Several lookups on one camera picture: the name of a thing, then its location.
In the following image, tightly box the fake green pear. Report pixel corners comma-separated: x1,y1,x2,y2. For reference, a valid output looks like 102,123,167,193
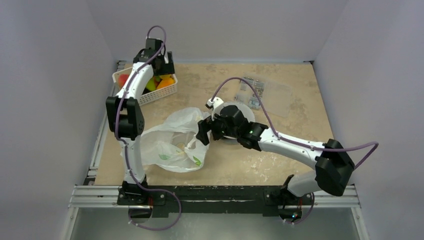
145,78,157,92

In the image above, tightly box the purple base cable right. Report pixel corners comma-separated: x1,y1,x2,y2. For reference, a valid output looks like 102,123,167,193
281,195,316,226

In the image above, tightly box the white filament spool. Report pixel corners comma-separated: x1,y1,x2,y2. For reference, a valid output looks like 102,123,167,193
221,101,256,139

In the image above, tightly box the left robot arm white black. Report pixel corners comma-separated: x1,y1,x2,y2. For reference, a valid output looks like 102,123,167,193
105,38,175,205

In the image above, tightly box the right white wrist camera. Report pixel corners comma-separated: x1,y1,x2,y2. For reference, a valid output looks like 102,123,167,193
205,97,225,121

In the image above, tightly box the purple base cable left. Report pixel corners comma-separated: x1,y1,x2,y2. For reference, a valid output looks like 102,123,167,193
127,189,182,232

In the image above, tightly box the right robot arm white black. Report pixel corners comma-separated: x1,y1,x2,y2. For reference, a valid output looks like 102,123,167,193
196,105,355,204

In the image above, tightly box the clear plastic screw box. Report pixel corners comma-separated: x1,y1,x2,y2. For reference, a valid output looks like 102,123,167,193
234,72,292,118

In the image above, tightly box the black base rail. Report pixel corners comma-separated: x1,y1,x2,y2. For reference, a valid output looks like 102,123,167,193
117,185,313,220

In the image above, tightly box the fake red fruit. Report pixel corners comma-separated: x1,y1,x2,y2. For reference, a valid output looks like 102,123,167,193
117,74,130,88

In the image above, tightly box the fake orange fruit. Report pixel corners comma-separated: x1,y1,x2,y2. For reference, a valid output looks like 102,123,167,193
156,77,175,90

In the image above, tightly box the white plastic bag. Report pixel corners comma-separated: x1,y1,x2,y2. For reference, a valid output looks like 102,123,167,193
123,107,211,173

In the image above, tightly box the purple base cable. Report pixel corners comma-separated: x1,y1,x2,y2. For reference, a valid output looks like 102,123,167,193
127,189,182,232
281,195,316,226

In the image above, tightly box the white plastic basket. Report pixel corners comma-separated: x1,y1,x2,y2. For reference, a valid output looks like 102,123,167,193
112,64,178,106

